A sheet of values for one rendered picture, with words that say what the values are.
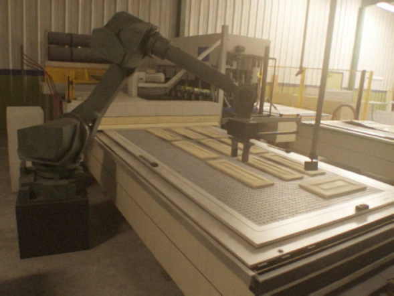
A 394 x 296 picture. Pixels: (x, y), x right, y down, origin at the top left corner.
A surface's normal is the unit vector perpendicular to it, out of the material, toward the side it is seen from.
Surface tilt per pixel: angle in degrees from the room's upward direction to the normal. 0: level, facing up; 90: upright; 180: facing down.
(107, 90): 90
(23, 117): 90
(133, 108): 90
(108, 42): 90
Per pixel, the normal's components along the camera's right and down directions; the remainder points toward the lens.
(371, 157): -0.86, 0.06
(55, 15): 0.51, 0.22
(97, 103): -0.06, 0.07
